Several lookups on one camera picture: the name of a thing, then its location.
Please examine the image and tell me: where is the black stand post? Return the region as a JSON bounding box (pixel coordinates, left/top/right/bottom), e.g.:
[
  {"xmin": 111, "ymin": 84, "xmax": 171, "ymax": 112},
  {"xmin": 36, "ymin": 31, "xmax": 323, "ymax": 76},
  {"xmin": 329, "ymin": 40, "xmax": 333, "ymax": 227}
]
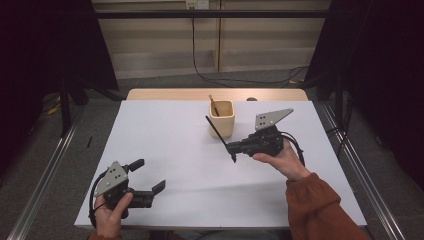
[
  {"xmin": 334, "ymin": 71, "xmax": 345, "ymax": 131},
  {"xmin": 59, "ymin": 79, "xmax": 73, "ymax": 138}
]

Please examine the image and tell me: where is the hand-held gripper cable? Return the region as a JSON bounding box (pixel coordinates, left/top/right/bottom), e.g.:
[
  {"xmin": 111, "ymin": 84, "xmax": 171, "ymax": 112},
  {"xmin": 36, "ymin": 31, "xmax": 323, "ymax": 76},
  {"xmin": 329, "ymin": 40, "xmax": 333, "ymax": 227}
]
[
  {"xmin": 88, "ymin": 169, "xmax": 113, "ymax": 230},
  {"xmin": 279, "ymin": 131, "xmax": 306, "ymax": 168}
]

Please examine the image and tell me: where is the white wall socket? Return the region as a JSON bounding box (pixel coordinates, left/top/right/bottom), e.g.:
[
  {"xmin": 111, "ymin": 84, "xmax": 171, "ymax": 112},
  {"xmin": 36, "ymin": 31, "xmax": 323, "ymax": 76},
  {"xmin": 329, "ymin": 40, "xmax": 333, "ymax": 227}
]
[{"xmin": 185, "ymin": 0, "xmax": 210, "ymax": 10}]

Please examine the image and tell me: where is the white paper sheet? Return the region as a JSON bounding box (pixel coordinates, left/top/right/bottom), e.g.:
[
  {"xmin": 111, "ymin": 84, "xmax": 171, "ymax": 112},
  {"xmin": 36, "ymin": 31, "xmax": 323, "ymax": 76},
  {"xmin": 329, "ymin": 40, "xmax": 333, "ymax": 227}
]
[{"xmin": 73, "ymin": 99, "xmax": 368, "ymax": 230}]

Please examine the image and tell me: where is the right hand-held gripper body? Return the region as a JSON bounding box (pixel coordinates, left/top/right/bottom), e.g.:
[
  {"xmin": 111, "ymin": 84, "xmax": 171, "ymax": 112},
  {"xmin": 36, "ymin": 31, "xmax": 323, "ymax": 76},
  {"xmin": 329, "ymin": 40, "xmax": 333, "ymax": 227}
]
[{"xmin": 238, "ymin": 107, "xmax": 295, "ymax": 158}]

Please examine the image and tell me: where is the metal floor rail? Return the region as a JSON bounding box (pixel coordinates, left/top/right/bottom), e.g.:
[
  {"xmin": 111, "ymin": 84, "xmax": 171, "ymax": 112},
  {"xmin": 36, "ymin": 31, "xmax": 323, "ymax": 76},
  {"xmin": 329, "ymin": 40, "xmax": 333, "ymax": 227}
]
[
  {"xmin": 6, "ymin": 109, "xmax": 85, "ymax": 240},
  {"xmin": 319, "ymin": 101, "xmax": 407, "ymax": 240}
]

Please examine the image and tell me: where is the person's right hand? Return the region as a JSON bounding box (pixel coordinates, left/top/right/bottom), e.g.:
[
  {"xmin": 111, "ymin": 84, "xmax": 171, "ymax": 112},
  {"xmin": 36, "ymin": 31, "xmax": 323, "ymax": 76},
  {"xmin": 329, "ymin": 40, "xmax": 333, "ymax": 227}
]
[{"xmin": 252, "ymin": 139, "xmax": 312, "ymax": 182}]

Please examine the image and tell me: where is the dark curtain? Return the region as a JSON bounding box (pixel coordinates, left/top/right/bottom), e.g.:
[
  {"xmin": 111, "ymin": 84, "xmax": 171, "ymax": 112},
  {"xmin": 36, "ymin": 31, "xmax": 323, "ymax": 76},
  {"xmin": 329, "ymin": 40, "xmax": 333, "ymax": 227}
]
[
  {"xmin": 304, "ymin": 0, "xmax": 424, "ymax": 191},
  {"xmin": 0, "ymin": 0, "xmax": 120, "ymax": 174}
]

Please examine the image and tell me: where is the wooden table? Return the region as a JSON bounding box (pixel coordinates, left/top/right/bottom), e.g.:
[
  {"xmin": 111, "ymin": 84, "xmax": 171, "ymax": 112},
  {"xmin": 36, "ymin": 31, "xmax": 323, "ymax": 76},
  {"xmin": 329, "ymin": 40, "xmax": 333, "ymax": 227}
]
[{"xmin": 125, "ymin": 87, "xmax": 309, "ymax": 102}]

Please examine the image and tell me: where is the brush with orange handle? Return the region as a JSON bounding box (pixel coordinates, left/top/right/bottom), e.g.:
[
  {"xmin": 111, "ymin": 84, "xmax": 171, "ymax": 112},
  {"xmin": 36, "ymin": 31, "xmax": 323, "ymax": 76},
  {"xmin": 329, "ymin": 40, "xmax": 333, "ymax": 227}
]
[{"xmin": 208, "ymin": 94, "xmax": 220, "ymax": 117}]

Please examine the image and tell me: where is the beige square cup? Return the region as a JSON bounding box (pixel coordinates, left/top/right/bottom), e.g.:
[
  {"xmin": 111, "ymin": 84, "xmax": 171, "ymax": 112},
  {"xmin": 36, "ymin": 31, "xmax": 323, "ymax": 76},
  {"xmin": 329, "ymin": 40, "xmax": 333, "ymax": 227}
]
[{"xmin": 208, "ymin": 99, "xmax": 236, "ymax": 139}]

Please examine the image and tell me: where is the right hand-held gripper cable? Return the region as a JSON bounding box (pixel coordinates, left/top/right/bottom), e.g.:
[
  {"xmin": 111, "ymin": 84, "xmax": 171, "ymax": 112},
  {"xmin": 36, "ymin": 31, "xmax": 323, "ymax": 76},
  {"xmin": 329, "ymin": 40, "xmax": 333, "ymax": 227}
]
[{"xmin": 279, "ymin": 131, "xmax": 306, "ymax": 168}]

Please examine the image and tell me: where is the thin black makeup brush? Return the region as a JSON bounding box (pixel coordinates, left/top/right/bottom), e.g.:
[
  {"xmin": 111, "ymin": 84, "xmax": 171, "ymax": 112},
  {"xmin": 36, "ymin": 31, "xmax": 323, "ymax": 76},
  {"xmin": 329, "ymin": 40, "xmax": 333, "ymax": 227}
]
[{"xmin": 204, "ymin": 115, "xmax": 238, "ymax": 164}]

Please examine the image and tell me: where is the left hand-held gripper cable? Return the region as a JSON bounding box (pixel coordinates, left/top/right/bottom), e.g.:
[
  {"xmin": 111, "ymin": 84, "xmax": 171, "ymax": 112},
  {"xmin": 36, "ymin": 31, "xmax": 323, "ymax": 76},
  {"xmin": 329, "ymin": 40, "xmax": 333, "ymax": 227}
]
[{"xmin": 88, "ymin": 169, "xmax": 113, "ymax": 230}]

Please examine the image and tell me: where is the person's left hand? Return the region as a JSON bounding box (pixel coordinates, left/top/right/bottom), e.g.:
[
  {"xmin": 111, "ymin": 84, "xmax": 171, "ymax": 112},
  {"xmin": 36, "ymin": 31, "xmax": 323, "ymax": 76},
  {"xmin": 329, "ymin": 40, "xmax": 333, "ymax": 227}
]
[{"xmin": 94, "ymin": 192, "xmax": 135, "ymax": 238}]

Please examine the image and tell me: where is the black wall cable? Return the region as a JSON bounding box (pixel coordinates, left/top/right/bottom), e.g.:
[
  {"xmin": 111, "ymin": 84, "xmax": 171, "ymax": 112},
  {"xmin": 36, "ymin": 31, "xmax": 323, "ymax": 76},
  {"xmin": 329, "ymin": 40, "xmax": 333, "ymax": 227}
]
[{"xmin": 190, "ymin": 6, "xmax": 309, "ymax": 88}]

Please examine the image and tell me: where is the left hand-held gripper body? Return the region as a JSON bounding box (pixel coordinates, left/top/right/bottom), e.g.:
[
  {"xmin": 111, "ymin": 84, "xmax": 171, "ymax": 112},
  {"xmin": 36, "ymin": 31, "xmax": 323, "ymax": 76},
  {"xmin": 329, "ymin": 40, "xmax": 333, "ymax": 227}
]
[{"xmin": 94, "ymin": 160, "xmax": 157, "ymax": 220}]

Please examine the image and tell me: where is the black horizontal bar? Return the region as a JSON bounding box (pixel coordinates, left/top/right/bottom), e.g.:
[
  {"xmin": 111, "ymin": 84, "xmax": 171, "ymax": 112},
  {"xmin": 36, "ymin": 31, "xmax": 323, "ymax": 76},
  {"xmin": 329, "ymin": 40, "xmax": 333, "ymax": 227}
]
[{"xmin": 93, "ymin": 9, "xmax": 331, "ymax": 20}]

